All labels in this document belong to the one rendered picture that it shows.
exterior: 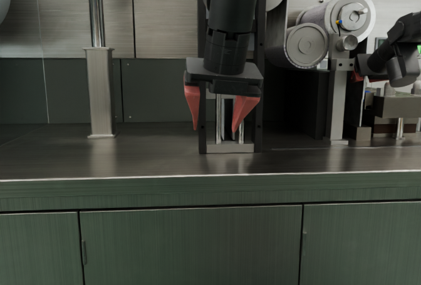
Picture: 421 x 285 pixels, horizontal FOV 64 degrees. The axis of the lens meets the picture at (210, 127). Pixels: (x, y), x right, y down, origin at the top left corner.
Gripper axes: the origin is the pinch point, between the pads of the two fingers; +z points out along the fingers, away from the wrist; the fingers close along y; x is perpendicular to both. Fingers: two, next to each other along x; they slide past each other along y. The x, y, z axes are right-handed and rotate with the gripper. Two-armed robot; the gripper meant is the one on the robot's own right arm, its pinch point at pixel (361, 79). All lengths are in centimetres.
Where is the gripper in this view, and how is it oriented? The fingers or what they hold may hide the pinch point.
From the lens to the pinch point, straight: 111.5
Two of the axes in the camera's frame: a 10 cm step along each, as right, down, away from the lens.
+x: -0.5, -9.4, 3.3
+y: 10.0, -0.2, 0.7
